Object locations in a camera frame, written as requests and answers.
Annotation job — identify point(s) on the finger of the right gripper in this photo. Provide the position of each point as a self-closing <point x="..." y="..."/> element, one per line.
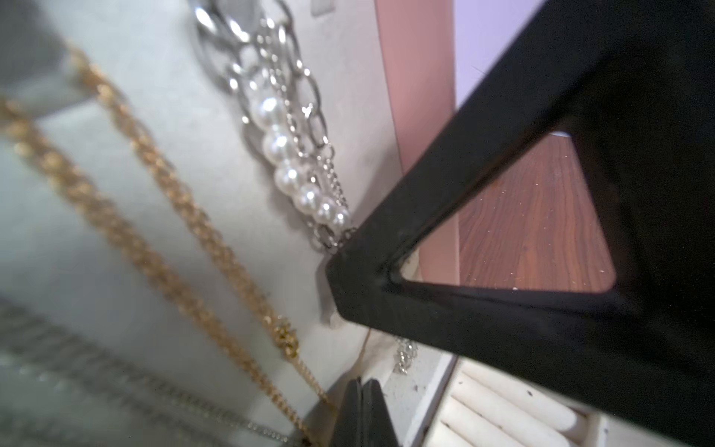
<point x="632" y="82"/>

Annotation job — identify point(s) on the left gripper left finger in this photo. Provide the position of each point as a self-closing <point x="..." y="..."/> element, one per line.
<point x="347" y="429"/>

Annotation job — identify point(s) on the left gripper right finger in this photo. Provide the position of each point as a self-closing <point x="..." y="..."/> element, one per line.
<point x="377" y="427"/>

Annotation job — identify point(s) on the pink jewelry box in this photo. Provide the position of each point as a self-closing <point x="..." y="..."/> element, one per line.
<point x="171" y="178"/>

